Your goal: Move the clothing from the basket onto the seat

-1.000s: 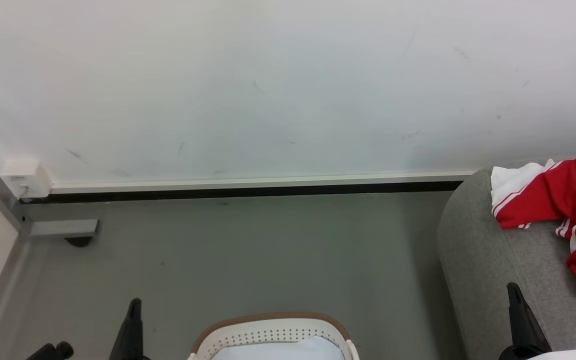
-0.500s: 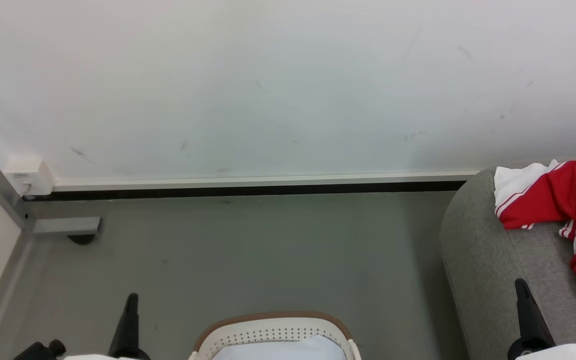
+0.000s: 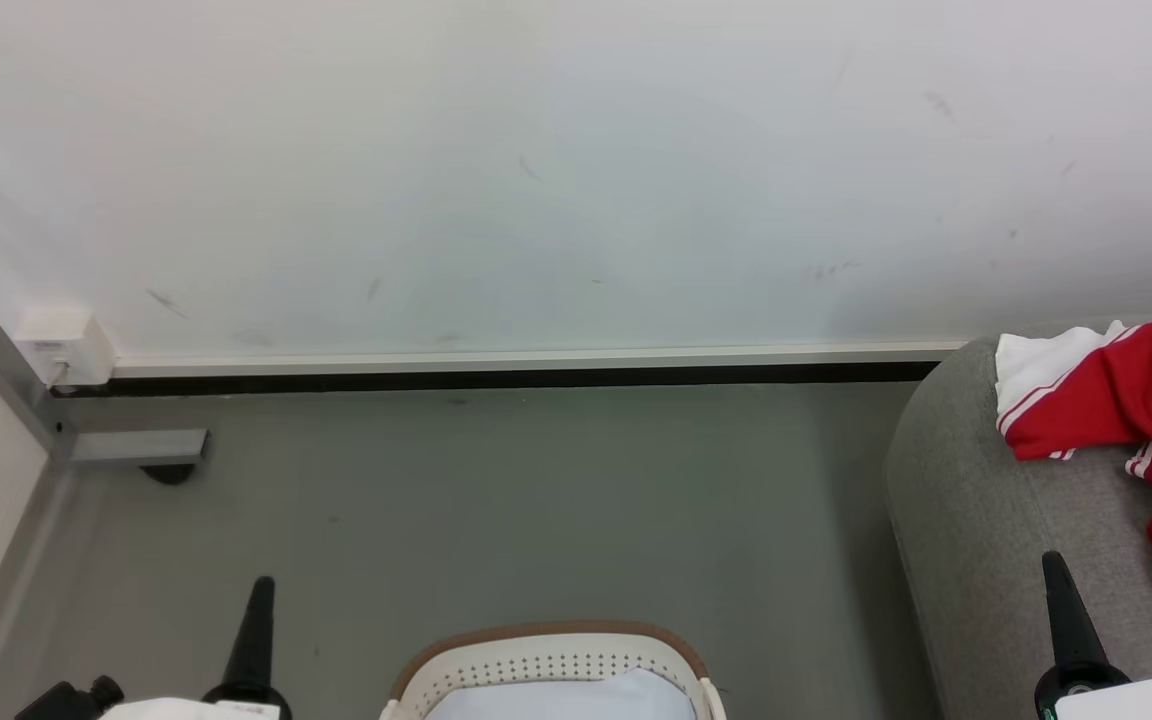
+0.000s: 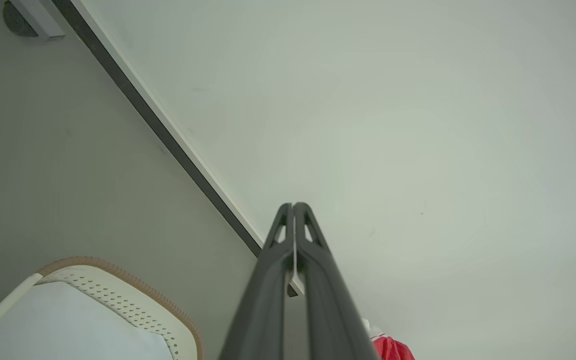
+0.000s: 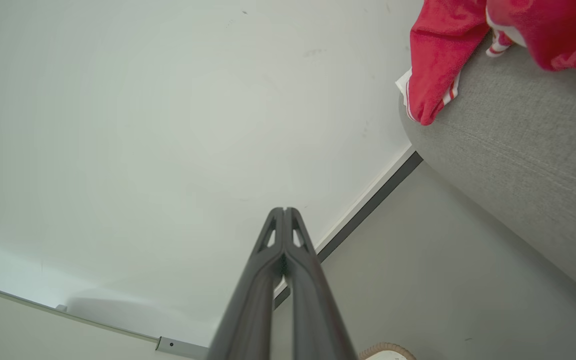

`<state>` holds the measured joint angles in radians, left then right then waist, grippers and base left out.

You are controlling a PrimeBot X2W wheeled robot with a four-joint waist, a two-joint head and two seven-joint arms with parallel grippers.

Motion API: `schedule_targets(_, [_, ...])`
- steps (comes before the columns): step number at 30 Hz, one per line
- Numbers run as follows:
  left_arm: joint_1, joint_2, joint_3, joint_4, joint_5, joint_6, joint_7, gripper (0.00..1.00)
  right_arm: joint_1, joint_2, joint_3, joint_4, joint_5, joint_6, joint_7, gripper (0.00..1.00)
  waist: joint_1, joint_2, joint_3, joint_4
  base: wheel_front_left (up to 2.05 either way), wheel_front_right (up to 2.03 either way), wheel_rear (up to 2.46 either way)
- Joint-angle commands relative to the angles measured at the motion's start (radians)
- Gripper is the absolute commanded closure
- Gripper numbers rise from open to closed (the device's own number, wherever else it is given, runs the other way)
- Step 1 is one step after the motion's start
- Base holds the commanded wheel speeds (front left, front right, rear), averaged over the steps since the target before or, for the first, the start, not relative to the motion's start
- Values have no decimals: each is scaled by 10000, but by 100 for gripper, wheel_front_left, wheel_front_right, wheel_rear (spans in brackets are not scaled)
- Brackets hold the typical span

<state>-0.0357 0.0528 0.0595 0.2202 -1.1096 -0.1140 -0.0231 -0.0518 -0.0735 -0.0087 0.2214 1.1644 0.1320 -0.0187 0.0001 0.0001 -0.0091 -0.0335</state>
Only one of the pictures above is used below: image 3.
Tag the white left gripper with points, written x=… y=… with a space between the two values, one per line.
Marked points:
x=186 y=711

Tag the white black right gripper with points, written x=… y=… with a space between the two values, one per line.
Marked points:
x=1126 y=700

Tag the red and white garment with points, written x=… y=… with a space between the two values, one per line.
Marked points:
x=1116 y=400

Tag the white perforated laundry basket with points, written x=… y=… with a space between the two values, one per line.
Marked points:
x=536 y=660

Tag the grey fabric sofa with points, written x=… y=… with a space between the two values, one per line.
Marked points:
x=996 y=560

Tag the black caster wheel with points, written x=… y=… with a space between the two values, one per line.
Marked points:
x=168 y=473

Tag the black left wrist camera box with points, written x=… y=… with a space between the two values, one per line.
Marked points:
x=71 y=702

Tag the grey metal foot bracket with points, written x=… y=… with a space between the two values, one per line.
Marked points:
x=136 y=447

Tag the white wall socket box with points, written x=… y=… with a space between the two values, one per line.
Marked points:
x=64 y=348

